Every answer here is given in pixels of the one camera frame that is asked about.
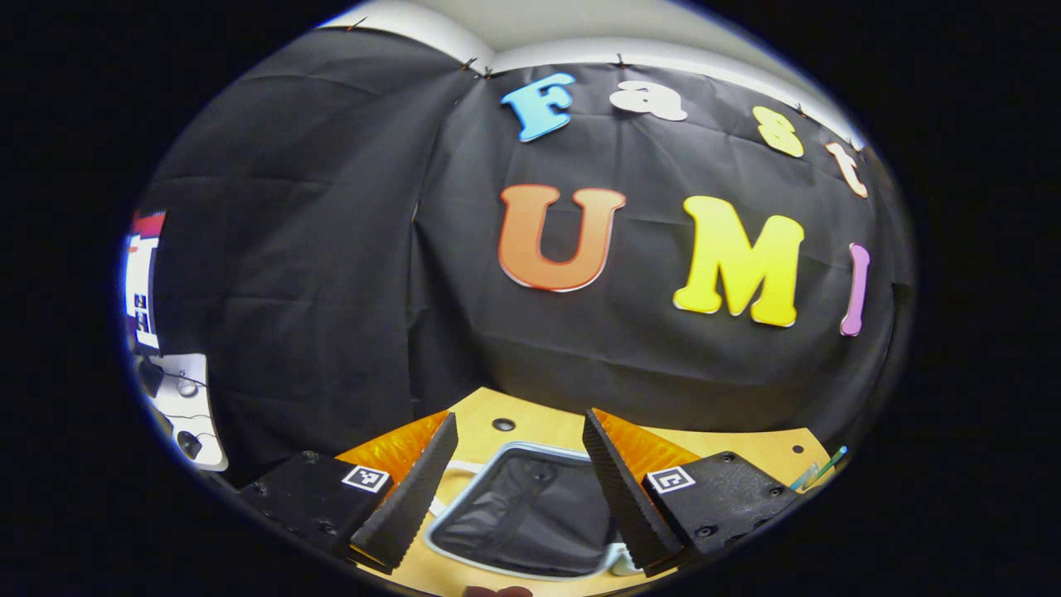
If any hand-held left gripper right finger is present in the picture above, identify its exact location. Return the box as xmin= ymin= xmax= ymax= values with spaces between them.
xmin=582 ymin=408 xmax=803 ymax=578

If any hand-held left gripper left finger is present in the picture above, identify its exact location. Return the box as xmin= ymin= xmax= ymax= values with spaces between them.
xmin=239 ymin=410 xmax=459 ymax=575

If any blue skin care tube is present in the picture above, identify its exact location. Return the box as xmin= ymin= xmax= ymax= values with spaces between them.
xmin=807 ymin=445 xmax=849 ymax=483

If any printed banner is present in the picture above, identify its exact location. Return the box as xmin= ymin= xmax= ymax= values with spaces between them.
xmin=123 ymin=211 xmax=167 ymax=356

